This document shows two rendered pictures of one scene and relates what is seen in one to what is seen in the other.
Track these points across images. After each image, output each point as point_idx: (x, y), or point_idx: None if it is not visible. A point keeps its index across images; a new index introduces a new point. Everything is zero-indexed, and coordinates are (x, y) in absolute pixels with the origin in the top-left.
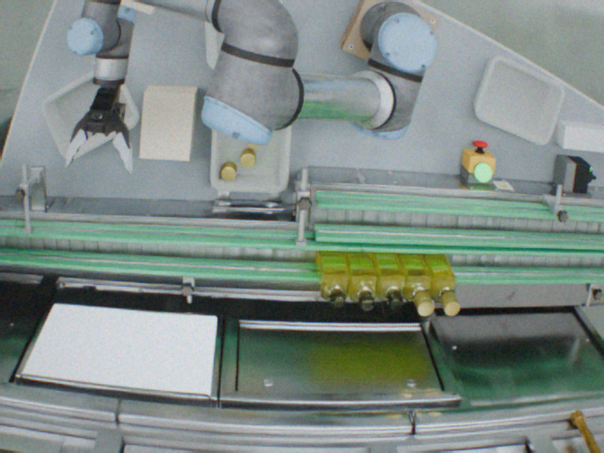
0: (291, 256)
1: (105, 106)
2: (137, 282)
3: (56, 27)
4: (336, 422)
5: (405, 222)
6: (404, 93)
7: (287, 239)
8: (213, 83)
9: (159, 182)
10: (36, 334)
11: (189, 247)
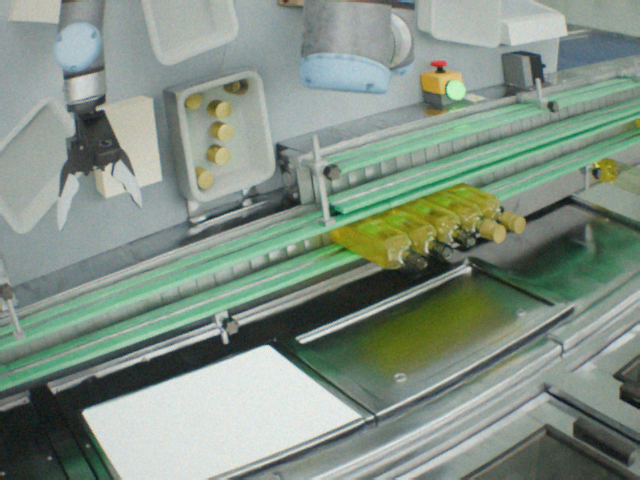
0: (306, 246)
1: (105, 130)
2: (134, 352)
3: None
4: (502, 375)
5: (407, 164)
6: (409, 23)
7: (306, 225)
8: (322, 37)
9: (122, 222)
10: (102, 453)
11: (195, 281)
